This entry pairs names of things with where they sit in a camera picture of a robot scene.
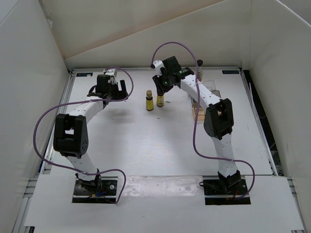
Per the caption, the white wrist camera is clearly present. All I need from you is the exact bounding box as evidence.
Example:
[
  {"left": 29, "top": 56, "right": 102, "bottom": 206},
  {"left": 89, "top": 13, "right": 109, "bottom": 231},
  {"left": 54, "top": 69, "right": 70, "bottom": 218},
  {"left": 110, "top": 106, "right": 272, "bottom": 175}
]
[
  {"left": 150, "top": 60, "right": 166, "bottom": 77},
  {"left": 103, "top": 69, "right": 117, "bottom": 83}
]

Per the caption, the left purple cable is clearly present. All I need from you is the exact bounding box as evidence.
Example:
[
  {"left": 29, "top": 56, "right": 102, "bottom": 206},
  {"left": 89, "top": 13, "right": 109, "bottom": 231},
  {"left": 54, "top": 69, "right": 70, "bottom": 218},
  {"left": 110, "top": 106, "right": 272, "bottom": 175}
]
[{"left": 33, "top": 67, "right": 135, "bottom": 204}]

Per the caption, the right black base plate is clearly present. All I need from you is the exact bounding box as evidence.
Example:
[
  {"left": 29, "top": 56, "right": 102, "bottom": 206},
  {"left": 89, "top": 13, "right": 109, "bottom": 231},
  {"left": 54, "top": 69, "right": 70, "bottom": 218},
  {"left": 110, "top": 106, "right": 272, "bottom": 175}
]
[{"left": 199, "top": 179, "right": 251, "bottom": 205}]

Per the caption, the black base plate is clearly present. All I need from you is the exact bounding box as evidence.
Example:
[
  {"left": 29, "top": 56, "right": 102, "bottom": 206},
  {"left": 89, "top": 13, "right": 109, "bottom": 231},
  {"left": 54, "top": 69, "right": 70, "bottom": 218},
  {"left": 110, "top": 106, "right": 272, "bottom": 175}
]
[
  {"left": 199, "top": 179, "right": 251, "bottom": 205},
  {"left": 71, "top": 178, "right": 118, "bottom": 204}
]

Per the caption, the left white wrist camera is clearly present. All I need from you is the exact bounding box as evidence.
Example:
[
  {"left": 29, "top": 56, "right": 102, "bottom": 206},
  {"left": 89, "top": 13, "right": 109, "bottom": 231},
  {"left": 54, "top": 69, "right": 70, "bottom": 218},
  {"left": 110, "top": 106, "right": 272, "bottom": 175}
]
[{"left": 103, "top": 69, "right": 117, "bottom": 83}]

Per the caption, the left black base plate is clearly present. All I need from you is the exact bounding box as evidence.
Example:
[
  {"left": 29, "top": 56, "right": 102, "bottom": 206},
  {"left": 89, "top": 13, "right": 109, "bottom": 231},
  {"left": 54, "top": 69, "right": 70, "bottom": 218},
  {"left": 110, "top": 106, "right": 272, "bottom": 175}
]
[{"left": 71, "top": 178, "right": 118, "bottom": 204}]

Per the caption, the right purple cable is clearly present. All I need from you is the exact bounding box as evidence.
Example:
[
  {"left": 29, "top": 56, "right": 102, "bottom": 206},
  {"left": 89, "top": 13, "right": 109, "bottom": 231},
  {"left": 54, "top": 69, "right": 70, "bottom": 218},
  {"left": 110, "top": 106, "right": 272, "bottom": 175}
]
[{"left": 151, "top": 42, "right": 255, "bottom": 200}]

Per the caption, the purple cable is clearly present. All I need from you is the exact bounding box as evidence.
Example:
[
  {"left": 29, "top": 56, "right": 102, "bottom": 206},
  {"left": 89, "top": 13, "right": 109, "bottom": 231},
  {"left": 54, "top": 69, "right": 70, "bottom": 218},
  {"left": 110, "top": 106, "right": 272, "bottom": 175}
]
[
  {"left": 33, "top": 67, "right": 135, "bottom": 204},
  {"left": 151, "top": 42, "right": 255, "bottom": 200}
]

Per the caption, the tiered plastic condiment rack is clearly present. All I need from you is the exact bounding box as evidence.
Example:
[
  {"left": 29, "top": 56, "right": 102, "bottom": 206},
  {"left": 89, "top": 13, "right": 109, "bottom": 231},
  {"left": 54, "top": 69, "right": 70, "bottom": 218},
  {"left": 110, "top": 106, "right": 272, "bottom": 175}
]
[{"left": 190, "top": 80, "right": 221, "bottom": 124}]

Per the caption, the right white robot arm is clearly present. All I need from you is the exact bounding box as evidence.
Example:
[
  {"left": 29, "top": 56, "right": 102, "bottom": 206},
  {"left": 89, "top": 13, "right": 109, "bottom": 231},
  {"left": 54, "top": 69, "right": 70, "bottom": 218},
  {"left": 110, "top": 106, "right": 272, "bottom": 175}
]
[{"left": 151, "top": 56, "right": 241, "bottom": 194}]

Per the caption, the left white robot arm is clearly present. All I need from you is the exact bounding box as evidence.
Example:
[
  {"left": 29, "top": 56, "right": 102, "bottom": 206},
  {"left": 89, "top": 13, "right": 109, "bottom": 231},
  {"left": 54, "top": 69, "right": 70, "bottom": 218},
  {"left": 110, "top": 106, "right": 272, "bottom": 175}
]
[{"left": 53, "top": 74, "right": 128, "bottom": 194}]

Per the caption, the tall red label sauce bottle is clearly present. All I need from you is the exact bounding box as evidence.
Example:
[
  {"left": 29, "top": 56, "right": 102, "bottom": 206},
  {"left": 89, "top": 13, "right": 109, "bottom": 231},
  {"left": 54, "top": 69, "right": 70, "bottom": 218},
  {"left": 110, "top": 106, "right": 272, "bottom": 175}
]
[{"left": 197, "top": 59, "right": 203, "bottom": 82}]

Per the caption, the small yellow label bottle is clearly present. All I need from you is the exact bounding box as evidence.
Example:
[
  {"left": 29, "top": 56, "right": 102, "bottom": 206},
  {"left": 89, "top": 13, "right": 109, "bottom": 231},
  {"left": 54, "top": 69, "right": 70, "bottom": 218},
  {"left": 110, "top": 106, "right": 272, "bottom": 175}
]
[
  {"left": 156, "top": 94, "right": 164, "bottom": 107},
  {"left": 146, "top": 90, "right": 154, "bottom": 111}
]

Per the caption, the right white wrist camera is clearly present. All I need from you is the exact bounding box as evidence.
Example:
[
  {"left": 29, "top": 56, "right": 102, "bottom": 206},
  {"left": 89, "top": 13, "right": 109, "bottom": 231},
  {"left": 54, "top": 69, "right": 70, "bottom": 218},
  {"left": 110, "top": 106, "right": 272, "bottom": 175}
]
[{"left": 150, "top": 60, "right": 166, "bottom": 77}]

